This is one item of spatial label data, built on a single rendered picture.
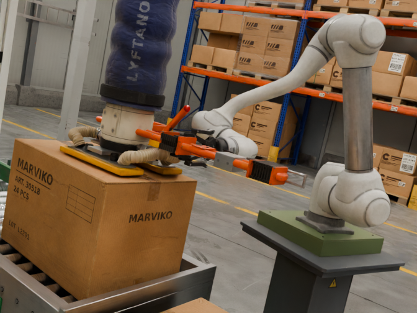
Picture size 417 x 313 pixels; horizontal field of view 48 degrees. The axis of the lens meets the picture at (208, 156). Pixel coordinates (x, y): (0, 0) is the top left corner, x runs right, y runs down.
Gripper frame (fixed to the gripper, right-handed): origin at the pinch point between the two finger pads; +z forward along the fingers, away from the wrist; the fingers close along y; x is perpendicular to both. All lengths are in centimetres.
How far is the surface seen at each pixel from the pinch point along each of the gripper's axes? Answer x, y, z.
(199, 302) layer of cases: -9, 53, -16
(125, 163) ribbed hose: 12.4, 8.9, 11.1
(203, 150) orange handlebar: -11.4, -1.5, 3.2
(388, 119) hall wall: 203, -41, -832
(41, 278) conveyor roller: 30, 54, 21
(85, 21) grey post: 282, -57, -159
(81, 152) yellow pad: 32.9, 10.7, 12.6
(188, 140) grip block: -2.5, -2.6, 0.0
